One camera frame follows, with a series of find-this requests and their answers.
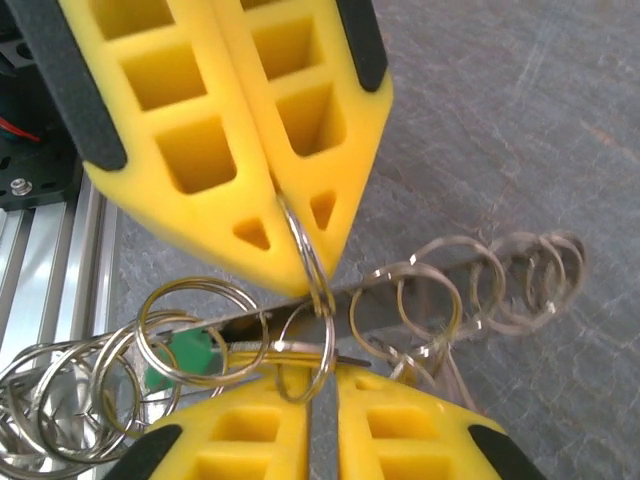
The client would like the small silver split ring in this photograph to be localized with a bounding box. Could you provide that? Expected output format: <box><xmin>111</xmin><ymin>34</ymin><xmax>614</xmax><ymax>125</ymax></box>
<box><xmin>273</xmin><ymin>299</ymin><xmax>337</xmax><ymax>405</ymax></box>
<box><xmin>276</xmin><ymin>192</ymin><xmax>337</xmax><ymax>319</ymax></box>

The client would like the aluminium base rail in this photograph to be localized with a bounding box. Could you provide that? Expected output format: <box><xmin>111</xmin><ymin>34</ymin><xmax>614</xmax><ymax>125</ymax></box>
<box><xmin>0</xmin><ymin>187</ymin><xmax>121</xmax><ymax>480</ymax></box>

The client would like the metal band keyring with rings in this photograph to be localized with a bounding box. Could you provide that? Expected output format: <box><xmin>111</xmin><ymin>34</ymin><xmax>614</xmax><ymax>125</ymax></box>
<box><xmin>0</xmin><ymin>232</ymin><xmax>589</xmax><ymax>471</ymax></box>

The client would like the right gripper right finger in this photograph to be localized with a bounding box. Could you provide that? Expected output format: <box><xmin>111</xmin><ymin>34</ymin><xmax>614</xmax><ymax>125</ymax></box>
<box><xmin>335</xmin><ymin>368</ymin><xmax>549</xmax><ymax>480</ymax></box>

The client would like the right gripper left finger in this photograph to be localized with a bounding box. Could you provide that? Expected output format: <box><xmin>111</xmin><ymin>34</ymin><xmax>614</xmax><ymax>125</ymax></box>
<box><xmin>102</xmin><ymin>367</ymin><xmax>314</xmax><ymax>480</ymax></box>

